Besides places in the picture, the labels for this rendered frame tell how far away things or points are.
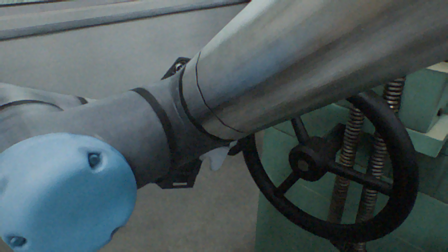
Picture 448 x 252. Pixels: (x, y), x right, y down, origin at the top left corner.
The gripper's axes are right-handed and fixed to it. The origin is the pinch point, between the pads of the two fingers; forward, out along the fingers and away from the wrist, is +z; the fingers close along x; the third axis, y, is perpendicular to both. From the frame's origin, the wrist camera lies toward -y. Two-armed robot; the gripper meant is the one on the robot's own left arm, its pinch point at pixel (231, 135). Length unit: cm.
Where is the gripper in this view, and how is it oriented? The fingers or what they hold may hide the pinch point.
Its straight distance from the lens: 49.0
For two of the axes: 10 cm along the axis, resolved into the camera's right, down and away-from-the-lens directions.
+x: 6.9, 3.1, -6.5
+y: -3.1, 9.4, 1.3
